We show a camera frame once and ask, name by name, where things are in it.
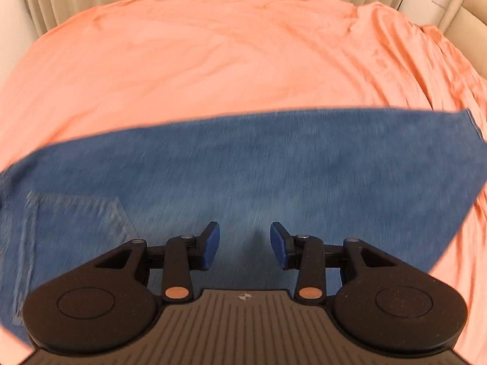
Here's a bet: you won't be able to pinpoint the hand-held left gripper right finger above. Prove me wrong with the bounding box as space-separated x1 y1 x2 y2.
269 221 397 302

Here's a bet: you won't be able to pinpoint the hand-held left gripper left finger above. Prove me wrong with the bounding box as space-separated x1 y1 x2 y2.
93 221 221 302

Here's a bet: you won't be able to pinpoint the blue denim pants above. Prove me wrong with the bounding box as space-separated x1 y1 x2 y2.
0 107 487 345

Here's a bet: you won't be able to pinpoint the orange bed sheet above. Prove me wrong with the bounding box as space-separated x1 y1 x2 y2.
0 0 487 350

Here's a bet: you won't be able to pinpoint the beige padded headboard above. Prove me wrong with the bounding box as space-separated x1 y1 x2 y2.
437 0 487 47

